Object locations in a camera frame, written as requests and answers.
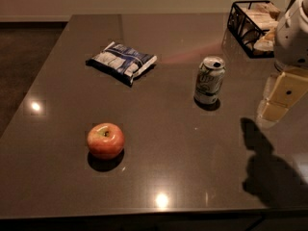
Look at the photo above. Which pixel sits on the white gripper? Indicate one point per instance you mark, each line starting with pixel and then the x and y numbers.
pixel 293 43

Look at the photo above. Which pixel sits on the red apple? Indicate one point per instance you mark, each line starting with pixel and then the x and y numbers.
pixel 105 141

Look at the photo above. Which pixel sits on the green white soda can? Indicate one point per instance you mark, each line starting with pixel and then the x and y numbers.
pixel 209 80

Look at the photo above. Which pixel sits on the snack packets in basket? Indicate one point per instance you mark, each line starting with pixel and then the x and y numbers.
pixel 265 16

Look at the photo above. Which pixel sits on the blue white chip bag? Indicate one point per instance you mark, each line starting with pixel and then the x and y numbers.
pixel 122 62

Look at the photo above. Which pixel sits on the black wire basket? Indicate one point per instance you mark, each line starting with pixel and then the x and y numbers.
pixel 244 29

